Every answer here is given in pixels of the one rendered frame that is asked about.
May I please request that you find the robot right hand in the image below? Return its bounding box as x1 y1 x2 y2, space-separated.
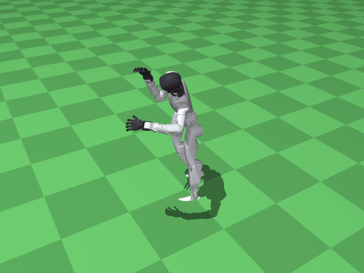
133 67 153 81

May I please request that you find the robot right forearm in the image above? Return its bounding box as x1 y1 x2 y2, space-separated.
145 79 160 96

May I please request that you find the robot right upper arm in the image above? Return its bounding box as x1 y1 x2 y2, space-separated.
154 71 175 102

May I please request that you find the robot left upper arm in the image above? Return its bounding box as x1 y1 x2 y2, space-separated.
171 103 189 137

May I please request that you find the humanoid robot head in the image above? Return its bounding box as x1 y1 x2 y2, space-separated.
159 72 185 97

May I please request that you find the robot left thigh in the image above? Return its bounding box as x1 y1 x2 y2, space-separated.
184 121 203 169

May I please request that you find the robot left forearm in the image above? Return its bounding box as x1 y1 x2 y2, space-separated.
144 122 182 135

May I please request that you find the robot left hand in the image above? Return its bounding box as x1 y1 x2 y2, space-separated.
126 116 152 131

